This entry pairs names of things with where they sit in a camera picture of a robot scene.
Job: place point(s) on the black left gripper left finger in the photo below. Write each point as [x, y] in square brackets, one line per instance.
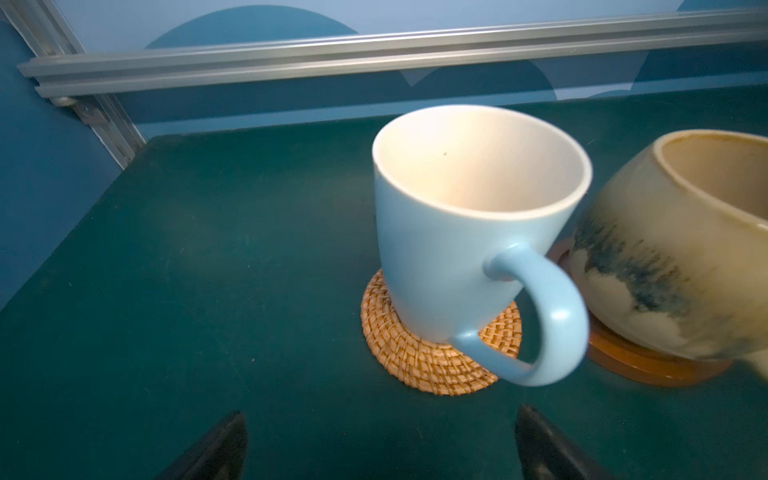
[219, 454]

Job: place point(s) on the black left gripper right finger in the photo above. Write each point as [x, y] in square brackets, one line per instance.
[546, 453]

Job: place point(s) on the cream speckled mug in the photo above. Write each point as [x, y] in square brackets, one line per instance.
[709, 183]

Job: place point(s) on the light blue mug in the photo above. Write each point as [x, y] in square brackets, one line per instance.
[469, 199]

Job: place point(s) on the aluminium back frame rail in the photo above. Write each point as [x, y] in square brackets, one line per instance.
[156, 69]

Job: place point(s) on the aluminium left frame post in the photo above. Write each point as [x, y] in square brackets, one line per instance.
[56, 69]

